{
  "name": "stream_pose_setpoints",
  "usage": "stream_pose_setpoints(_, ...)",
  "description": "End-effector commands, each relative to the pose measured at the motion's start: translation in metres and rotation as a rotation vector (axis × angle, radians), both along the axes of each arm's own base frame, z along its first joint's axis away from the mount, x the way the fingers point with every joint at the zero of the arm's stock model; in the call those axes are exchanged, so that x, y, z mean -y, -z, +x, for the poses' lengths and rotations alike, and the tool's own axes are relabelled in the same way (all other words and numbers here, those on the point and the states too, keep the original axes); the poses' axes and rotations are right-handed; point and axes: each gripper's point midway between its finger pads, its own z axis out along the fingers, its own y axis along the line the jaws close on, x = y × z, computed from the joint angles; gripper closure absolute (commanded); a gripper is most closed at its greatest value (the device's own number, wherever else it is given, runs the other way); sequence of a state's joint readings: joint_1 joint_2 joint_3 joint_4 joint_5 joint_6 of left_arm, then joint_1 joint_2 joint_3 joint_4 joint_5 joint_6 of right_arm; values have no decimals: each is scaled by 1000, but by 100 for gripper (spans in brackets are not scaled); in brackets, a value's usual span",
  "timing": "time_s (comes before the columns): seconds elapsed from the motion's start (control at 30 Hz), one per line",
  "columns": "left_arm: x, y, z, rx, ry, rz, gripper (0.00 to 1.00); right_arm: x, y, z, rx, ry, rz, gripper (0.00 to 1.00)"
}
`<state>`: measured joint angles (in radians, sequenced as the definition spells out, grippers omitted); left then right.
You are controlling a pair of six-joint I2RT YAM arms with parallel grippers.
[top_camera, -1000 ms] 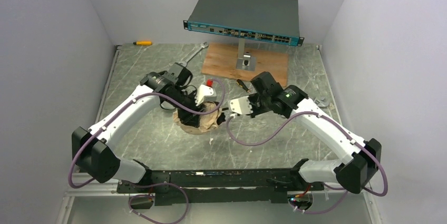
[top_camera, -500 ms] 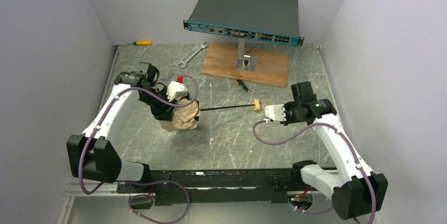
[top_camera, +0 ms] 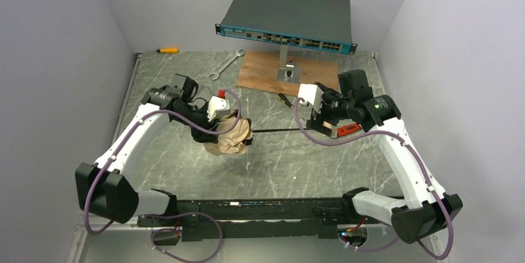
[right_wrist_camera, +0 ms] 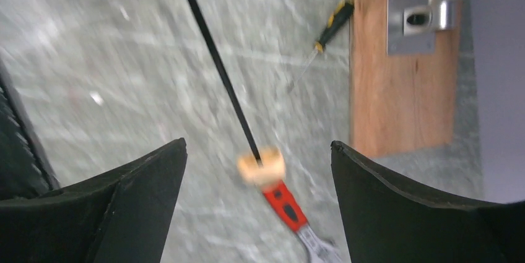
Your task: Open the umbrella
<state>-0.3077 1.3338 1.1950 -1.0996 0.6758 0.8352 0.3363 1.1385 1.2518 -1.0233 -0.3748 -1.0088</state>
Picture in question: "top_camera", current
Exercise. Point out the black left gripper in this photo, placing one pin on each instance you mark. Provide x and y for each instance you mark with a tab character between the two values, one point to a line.
205	130

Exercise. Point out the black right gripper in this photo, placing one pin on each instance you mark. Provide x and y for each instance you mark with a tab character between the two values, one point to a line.
319	118

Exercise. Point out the beige black folding umbrella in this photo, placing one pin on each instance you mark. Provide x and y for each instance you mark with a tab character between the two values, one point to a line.
238	139

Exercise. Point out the brown plywood board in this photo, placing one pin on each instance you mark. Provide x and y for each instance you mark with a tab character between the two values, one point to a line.
259	71

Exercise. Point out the teal network switch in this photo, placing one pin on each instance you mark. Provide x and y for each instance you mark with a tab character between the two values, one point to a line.
323	25

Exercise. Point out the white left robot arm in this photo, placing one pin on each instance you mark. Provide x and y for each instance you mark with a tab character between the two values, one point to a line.
103	188

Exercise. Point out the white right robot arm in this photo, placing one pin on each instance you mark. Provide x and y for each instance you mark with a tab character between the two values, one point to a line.
426	207

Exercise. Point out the silver open end wrench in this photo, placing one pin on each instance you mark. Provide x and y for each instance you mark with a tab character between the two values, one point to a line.
216	73

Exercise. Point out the yellow black screwdriver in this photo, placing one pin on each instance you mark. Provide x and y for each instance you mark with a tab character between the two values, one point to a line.
285	100

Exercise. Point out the yellow utility knife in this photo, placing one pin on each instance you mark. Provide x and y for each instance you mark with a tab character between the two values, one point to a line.
168	50

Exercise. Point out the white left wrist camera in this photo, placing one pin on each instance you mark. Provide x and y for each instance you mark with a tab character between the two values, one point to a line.
218	106

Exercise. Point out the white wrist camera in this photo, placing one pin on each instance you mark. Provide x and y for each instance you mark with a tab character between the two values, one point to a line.
218	106
310	95

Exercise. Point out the red handled adjustable wrench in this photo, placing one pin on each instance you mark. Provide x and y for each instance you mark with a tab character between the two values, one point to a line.
347	130

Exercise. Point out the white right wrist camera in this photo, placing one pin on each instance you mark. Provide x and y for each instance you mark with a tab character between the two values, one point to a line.
310	95

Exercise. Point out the metal stand bracket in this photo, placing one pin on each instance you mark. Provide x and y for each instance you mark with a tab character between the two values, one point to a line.
287	71

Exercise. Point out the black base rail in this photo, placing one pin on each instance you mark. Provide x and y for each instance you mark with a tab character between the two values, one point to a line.
324	218

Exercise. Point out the aluminium frame profile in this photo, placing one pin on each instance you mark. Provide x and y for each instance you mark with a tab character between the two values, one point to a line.
101	241

